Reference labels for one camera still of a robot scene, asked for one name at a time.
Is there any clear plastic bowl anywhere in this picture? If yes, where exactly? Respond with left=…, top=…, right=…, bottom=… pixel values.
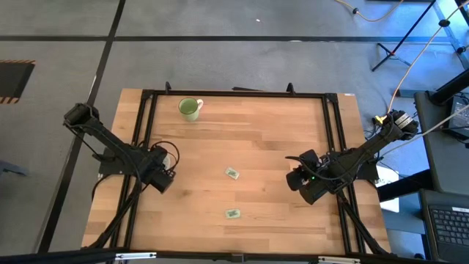
left=160, top=153, right=174, bottom=171

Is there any black tripod stand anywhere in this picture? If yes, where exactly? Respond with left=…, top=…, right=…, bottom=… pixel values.
left=371, top=0, right=437, bottom=73

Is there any black camera crossbar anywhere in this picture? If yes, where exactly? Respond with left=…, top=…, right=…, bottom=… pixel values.
left=0, top=248, right=469, bottom=264

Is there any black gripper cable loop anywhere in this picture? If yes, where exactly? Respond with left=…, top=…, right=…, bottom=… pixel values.
left=149, top=140, right=181, bottom=172

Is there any grey side desk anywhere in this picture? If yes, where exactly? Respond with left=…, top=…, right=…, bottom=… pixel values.
left=413, top=91, right=469, bottom=195

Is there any black table frame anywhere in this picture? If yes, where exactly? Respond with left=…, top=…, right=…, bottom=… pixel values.
left=82, top=81, right=393, bottom=257

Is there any grey cable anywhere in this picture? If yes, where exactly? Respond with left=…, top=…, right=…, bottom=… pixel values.
left=380, top=104, right=469, bottom=155

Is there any silver stand leg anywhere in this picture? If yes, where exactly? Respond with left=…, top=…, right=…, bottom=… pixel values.
left=434, top=0, right=469, bottom=70

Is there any silver mounting bracket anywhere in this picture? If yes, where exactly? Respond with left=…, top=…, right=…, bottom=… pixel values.
left=114, top=252, right=158, bottom=261
left=317, top=255, right=362, bottom=264

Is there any light green mug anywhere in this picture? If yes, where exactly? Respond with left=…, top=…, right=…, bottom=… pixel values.
left=177, top=97, right=204, bottom=122

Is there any yellow hanging cable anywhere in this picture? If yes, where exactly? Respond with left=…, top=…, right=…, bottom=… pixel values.
left=372, top=0, right=469, bottom=125

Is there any black electronic device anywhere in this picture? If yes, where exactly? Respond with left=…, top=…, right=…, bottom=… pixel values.
left=446, top=95, right=469, bottom=139

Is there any yellow floor cable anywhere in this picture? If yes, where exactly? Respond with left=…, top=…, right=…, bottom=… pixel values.
left=333, top=0, right=405, bottom=23

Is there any white paper sheet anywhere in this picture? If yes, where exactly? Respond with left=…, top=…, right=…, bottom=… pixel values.
left=375, top=164, right=400, bottom=213

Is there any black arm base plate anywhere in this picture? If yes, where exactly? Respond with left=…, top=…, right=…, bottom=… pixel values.
left=347, top=157, right=380, bottom=181
left=97, top=148, right=147, bottom=176

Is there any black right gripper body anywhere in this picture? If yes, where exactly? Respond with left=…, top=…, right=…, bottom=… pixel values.
left=299, top=175, right=333, bottom=205

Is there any black desk beam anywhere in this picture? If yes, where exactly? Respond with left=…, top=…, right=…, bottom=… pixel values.
left=428, top=68, right=469, bottom=106
left=377, top=168, right=434, bottom=202

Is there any black hazard striped mat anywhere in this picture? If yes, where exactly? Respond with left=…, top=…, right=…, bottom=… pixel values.
left=0, top=59, right=37, bottom=105

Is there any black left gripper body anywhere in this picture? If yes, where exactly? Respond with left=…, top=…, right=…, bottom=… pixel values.
left=147, top=161, right=177, bottom=194

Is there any black laptop keyboard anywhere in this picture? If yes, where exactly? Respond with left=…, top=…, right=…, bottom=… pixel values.
left=418, top=188, right=469, bottom=263

